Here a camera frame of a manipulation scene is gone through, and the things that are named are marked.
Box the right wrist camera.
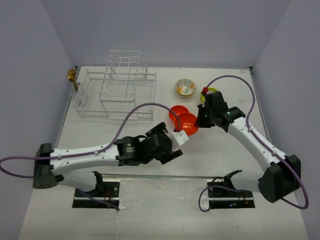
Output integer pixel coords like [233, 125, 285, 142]
[200, 87, 208, 105]

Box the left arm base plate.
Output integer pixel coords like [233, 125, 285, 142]
[72, 181, 120, 209]

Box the orange bowl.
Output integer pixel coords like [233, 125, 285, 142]
[174, 112, 199, 136]
[168, 105, 190, 126]

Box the white floral patterned bowl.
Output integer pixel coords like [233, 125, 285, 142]
[174, 78, 197, 95]

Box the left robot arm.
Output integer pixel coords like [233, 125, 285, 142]
[32, 122, 189, 197]

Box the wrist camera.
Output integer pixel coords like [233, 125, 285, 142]
[200, 87, 208, 105]
[168, 130, 189, 149]

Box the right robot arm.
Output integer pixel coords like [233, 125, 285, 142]
[196, 91, 301, 203]

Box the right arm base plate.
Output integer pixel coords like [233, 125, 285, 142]
[207, 177, 256, 209]

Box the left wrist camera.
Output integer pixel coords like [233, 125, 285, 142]
[168, 130, 189, 149]

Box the blue yellow patterned bowl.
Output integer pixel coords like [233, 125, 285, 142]
[175, 91, 196, 99]

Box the brass wooden utensil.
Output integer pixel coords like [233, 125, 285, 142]
[67, 68, 79, 92]

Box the green bowl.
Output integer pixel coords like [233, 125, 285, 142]
[200, 87, 218, 103]

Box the white wire dish rack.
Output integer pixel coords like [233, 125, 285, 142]
[77, 50, 157, 121]

